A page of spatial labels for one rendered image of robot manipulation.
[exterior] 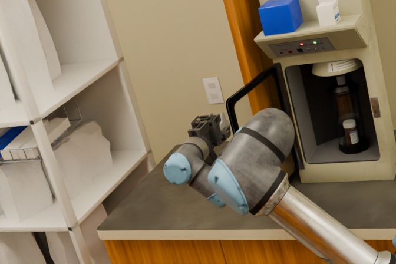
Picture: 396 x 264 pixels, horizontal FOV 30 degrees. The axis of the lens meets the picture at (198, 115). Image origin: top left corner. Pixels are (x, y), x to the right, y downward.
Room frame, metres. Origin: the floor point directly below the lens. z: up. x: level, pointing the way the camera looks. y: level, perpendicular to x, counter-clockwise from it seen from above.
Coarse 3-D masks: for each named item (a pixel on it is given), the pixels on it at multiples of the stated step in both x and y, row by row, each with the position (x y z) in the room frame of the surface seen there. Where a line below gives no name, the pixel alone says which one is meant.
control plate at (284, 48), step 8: (304, 40) 2.16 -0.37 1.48; (312, 40) 2.15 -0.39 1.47; (320, 40) 2.15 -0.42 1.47; (328, 40) 2.14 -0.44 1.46; (272, 48) 2.23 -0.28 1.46; (280, 48) 2.23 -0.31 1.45; (288, 48) 2.22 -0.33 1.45; (296, 48) 2.21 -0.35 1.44; (304, 48) 2.20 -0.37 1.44; (312, 48) 2.20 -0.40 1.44; (320, 48) 2.19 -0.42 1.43; (328, 48) 2.18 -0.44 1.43; (280, 56) 2.27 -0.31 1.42
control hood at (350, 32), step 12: (312, 24) 2.19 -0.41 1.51; (336, 24) 2.12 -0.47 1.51; (348, 24) 2.08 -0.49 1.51; (360, 24) 2.11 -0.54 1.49; (264, 36) 2.21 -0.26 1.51; (276, 36) 2.18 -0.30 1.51; (288, 36) 2.16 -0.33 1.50; (300, 36) 2.15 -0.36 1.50; (312, 36) 2.14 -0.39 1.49; (324, 36) 2.13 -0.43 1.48; (336, 36) 2.12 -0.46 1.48; (348, 36) 2.11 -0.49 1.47; (360, 36) 2.10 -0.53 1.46; (264, 48) 2.24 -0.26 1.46; (336, 48) 2.18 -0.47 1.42; (348, 48) 2.17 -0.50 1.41
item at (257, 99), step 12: (264, 84) 2.23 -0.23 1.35; (252, 96) 2.17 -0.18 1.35; (264, 96) 2.22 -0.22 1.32; (276, 96) 2.27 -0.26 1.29; (228, 108) 2.06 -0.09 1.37; (240, 108) 2.11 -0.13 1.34; (252, 108) 2.15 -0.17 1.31; (264, 108) 2.20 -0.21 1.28; (240, 120) 2.10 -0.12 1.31; (288, 156) 2.26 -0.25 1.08; (288, 168) 2.25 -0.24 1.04
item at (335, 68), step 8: (320, 64) 2.28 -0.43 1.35; (328, 64) 2.26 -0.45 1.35; (336, 64) 2.24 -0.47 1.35; (344, 64) 2.24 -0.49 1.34; (352, 64) 2.24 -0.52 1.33; (360, 64) 2.26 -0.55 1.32; (312, 72) 2.32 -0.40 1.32; (320, 72) 2.27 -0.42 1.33; (328, 72) 2.25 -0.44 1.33; (336, 72) 2.24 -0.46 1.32; (344, 72) 2.23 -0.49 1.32
